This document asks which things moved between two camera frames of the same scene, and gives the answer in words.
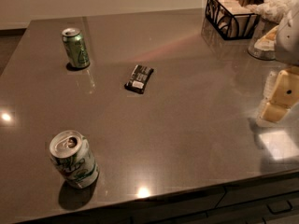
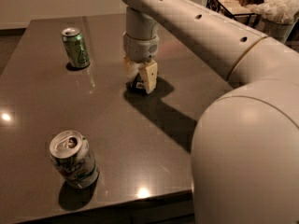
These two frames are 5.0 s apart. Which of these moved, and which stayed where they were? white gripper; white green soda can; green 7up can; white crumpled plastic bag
Moved: white gripper
Stayed: white crumpled plastic bag; white green soda can; green 7up can
